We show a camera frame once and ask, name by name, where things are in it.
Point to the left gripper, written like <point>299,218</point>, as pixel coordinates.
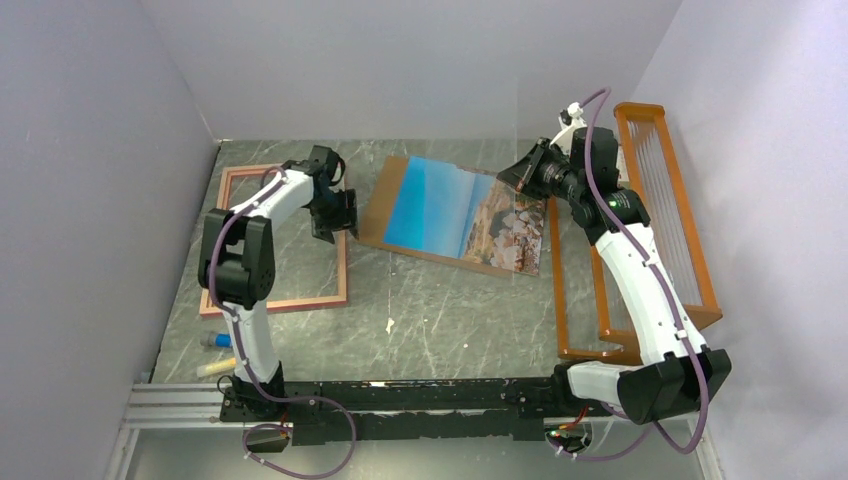
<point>323,228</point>

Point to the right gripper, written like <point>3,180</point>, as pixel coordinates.
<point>523,175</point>

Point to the brown frame backing board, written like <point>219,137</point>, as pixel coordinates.
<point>425,209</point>

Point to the seaside landscape photo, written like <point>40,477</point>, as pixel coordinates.
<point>508,230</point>

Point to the pink wooden picture frame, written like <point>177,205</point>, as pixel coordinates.
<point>291,291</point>

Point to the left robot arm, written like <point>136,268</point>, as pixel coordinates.
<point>237,262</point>

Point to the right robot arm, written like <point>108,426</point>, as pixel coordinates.
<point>679,373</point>

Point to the orange wooden rack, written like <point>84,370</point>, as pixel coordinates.
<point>592,322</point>

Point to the blue capped small bottle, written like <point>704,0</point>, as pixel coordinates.
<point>215,339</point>

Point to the yellow orange marker tube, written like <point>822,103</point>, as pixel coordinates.
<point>216,368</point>

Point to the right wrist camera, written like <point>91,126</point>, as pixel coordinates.
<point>570,120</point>

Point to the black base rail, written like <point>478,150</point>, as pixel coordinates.
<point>318,412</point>

